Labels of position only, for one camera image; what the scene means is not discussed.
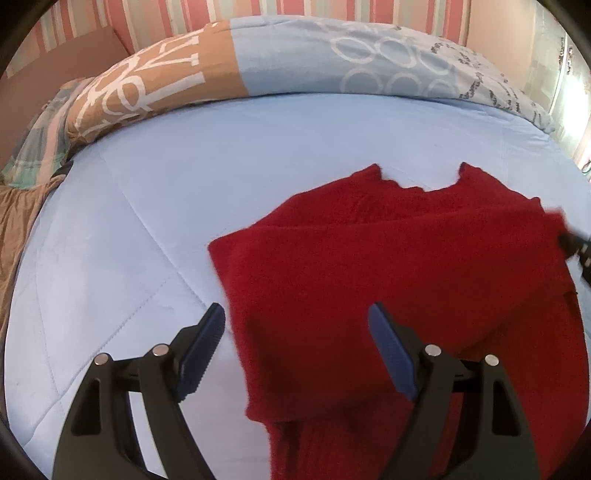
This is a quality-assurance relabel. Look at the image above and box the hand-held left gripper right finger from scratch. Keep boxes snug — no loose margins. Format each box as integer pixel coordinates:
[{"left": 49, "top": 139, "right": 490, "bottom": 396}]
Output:
[{"left": 368, "top": 302, "right": 541, "bottom": 480}]

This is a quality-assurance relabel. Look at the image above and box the pink headboard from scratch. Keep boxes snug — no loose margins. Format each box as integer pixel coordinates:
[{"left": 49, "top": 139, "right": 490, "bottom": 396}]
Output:
[{"left": 0, "top": 25, "right": 134, "bottom": 171}]

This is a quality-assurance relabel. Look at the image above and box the white wardrobe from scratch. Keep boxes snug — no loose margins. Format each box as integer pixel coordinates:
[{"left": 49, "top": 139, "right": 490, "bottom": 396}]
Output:
[{"left": 522, "top": 0, "right": 591, "bottom": 162}]

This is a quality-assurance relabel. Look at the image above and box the rolled patterned quilt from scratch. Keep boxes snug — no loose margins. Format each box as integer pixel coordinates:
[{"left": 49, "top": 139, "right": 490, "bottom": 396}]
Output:
[{"left": 65, "top": 16, "right": 557, "bottom": 148}]

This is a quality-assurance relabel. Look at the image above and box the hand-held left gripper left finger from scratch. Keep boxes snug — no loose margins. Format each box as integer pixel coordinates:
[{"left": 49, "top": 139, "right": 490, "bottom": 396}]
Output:
[{"left": 52, "top": 302, "right": 227, "bottom": 480}]

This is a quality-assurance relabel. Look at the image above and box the light blue bed blanket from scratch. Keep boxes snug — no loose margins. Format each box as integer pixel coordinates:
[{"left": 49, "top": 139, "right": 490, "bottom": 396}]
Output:
[{"left": 2, "top": 90, "right": 587, "bottom": 480}]

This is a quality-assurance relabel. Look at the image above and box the plaid pillow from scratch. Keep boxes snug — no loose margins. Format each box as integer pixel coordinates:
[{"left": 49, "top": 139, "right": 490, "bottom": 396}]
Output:
[{"left": 0, "top": 78, "right": 88, "bottom": 188}]

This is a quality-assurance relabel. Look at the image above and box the brown cloth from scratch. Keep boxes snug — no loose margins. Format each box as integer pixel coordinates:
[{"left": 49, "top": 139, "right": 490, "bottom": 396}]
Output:
[{"left": 0, "top": 175, "right": 68, "bottom": 319}]

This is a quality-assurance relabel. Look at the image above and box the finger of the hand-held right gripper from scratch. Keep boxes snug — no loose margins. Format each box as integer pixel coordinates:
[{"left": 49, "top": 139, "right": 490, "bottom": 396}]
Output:
[{"left": 556, "top": 231, "right": 591, "bottom": 280}]

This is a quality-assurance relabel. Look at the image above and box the red knit sweater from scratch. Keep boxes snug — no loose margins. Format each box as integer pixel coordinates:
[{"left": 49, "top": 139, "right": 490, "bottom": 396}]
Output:
[{"left": 208, "top": 161, "right": 589, "bottom": 480}]

